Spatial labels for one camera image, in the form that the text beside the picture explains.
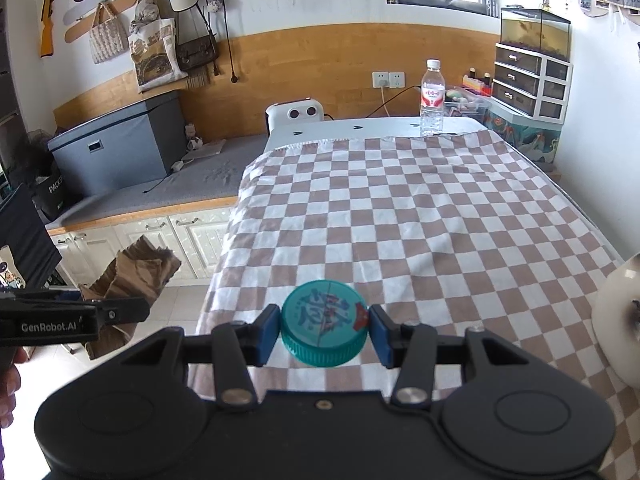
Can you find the teal round lid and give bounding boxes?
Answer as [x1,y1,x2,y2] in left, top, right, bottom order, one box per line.
[280,280,369,367]

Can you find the torn brown cardboard piece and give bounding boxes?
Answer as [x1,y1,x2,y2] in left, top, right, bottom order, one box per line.
[79,235,181,360]

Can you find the dark brown shoulder bag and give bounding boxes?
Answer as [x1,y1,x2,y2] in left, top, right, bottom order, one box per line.
[177,4,218,72]

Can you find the person's left hand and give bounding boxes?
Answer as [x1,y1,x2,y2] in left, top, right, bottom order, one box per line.
[0,347,28,429]

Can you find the black folding chair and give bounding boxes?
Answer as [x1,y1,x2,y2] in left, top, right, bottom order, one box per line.
[0,184,62,289]

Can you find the checkered brown white tablecloth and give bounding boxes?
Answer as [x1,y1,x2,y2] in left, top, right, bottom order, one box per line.
[198,130,639,479]

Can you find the cream cabinet bench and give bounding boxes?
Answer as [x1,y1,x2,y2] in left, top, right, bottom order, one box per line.
[45,196,239,288]

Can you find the grey bench cushion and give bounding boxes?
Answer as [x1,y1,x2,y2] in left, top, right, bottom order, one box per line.
[45,132,271,231]

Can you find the grey storage box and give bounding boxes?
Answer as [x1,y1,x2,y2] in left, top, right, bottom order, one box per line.
[48,91,186,196]

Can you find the clear water bottle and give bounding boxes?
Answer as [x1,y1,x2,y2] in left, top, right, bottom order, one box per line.
[420,58,446,136]

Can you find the knitted cream handbag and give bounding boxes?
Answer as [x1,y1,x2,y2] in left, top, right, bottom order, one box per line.
[89,1,128,64]

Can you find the white drawer organizer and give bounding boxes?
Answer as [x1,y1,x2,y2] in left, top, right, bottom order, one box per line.
[491,44,573,125]

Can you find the printed canvas tote bag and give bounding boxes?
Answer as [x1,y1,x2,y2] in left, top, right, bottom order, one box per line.
[128,0,188,93]

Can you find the glass fish tank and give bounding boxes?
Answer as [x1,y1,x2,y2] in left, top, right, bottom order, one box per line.
[500,6,572,61]

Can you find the white wall socket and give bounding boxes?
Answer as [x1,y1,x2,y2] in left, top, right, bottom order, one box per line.
[371,70,406,89]

